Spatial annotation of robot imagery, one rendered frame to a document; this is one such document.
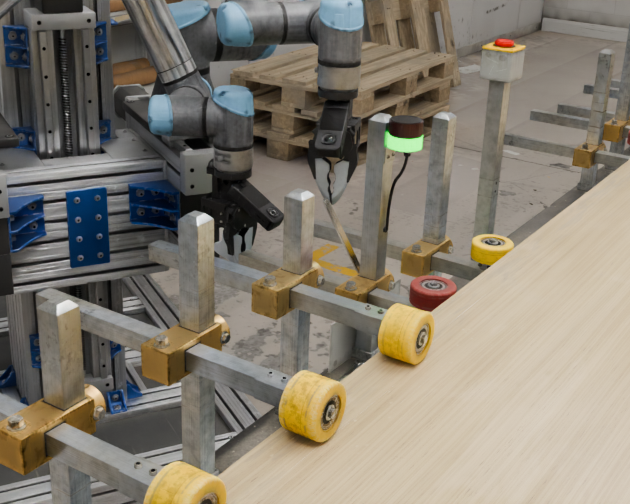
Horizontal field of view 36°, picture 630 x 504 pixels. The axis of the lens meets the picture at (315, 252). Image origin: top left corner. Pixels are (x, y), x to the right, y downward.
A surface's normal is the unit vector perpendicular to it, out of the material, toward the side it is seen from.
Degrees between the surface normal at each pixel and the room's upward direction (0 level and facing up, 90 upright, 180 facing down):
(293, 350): 90
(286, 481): 0
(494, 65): 90
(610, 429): 0
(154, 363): 90
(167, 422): 0
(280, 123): 90
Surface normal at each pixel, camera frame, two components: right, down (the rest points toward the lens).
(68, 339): 0.83, 0.24
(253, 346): 0.04, -0.92
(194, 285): -0.55, 0.30
